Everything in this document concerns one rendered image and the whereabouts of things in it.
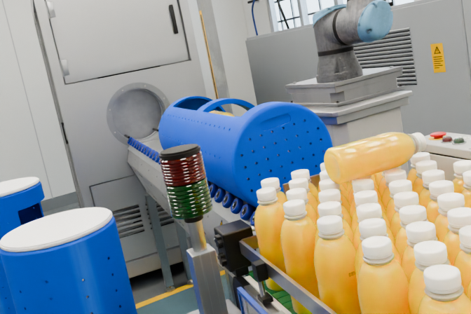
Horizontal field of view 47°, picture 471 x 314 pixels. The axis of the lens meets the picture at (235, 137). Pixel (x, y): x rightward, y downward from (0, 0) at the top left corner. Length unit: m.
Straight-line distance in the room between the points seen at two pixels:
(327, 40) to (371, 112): 0.27
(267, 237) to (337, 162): 0.20
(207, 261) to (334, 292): 0.20
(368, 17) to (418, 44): 1.38
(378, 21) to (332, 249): 0.95
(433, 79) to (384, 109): 1.24
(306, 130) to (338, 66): 0.42
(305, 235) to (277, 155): 0.44
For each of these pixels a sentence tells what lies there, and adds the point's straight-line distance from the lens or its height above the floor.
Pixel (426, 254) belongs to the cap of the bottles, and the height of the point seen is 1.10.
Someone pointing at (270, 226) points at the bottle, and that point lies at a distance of 1.07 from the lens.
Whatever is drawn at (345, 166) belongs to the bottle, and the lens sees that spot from 1.00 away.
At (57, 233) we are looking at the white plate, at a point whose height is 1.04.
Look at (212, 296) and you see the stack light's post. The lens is 0.85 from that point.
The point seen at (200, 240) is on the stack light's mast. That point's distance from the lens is 0.83.
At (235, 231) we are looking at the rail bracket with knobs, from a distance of 1.19.
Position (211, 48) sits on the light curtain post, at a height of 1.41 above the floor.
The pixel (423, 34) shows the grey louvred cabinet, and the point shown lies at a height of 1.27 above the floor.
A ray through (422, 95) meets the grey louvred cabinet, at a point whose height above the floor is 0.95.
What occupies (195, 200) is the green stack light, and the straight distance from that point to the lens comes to 0.79.
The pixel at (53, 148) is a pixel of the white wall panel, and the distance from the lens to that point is 6.28.
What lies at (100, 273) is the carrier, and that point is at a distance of 1.37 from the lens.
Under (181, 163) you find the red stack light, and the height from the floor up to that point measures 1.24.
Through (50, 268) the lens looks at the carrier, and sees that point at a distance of 1.34.
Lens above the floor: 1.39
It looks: 9 degrees down
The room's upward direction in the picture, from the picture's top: 11 degrees counter-clockwise
